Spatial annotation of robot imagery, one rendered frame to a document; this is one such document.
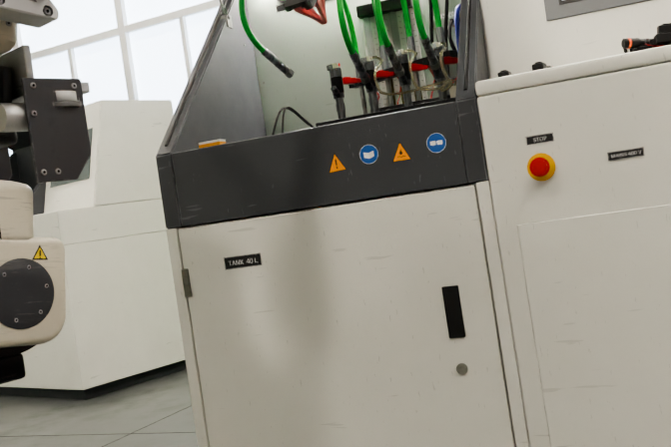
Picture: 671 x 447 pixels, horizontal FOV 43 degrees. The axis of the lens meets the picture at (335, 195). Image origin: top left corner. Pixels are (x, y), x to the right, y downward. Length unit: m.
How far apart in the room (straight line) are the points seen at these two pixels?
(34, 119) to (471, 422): 0.97
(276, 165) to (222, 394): 0.50
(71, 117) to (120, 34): 6.00
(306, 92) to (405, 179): 0.71
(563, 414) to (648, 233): 0.37
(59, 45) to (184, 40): 1.30
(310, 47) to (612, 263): 1.07
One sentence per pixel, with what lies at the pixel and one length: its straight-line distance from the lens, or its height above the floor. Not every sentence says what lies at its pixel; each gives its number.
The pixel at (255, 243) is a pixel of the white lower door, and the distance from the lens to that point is 1.79.
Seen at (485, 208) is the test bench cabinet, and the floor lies 0.74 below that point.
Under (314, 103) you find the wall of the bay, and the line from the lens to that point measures 2.31.
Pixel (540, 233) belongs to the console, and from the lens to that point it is 1.63.
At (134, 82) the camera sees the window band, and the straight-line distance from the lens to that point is 7.31.
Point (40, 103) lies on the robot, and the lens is 1.38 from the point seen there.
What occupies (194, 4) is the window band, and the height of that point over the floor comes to 2.55.
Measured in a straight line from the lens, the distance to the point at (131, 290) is 4.77.
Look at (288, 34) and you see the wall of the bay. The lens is 2.36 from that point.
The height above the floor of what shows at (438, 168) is 0.83.
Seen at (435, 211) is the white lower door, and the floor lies 0.75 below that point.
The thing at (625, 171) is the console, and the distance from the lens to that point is 1.63.
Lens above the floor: 0.78
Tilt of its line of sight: 1 degrees up
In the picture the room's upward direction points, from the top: 9 degrees counter-clockwise
